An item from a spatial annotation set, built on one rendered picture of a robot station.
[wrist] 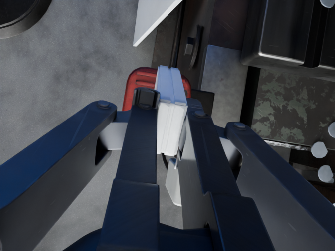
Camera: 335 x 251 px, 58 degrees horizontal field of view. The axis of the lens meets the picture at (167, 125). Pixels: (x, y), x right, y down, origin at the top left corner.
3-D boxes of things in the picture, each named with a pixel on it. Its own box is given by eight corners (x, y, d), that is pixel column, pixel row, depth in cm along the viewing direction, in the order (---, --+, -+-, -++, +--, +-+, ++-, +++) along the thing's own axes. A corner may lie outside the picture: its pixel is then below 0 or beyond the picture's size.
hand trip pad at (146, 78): (172, 144, 35) (183, 151, 27) (120, 136, 34) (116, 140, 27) (182, 84, 35) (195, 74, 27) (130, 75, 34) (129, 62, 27)
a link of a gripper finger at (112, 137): (149, 158, 14) (83, 148, 13) (152, 115, 18) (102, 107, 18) (155, 129, 13) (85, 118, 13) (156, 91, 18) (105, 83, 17)
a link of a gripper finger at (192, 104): (187, 133, 13) (252, 143, 14) (180, 95, 18) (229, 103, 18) (180, 162, 14) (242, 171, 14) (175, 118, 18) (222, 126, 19)
